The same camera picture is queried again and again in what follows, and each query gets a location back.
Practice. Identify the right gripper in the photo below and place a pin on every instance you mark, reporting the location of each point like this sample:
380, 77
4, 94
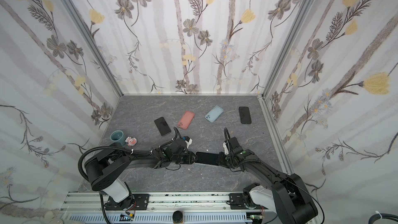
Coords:
225, 158

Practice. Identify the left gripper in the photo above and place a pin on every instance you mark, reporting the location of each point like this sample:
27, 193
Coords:
190, 158

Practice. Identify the light blue case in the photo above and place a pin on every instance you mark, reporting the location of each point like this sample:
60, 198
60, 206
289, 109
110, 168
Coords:
207, 158
214, 114

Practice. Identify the black phone case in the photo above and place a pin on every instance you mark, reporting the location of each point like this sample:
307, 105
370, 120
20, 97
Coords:
244, 114

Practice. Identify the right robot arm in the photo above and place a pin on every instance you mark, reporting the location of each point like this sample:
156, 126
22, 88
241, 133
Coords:
293, 203

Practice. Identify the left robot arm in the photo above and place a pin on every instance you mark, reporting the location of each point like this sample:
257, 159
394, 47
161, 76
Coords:
101, 167

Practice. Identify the pink phone case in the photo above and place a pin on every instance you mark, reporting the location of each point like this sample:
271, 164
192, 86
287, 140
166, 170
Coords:
185, 120

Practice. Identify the black phone far left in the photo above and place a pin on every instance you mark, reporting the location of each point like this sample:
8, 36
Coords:
162, 126

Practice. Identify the black round knob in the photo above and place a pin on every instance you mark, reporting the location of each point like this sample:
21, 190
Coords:
177, 217

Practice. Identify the small pink white toy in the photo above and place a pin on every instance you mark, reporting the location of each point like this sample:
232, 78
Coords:
131, 141

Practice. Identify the teal ceramic cup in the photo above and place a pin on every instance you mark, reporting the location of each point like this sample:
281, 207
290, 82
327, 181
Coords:
118, 136

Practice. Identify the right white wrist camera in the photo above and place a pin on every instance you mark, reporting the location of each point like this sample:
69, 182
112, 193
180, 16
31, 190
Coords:
225, 147

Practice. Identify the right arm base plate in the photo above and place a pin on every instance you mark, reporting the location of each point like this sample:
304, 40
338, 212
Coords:
242, 201

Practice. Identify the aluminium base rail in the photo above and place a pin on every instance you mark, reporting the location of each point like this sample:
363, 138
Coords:
197, 208

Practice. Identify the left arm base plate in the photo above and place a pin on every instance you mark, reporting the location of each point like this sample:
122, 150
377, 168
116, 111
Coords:
137, 202

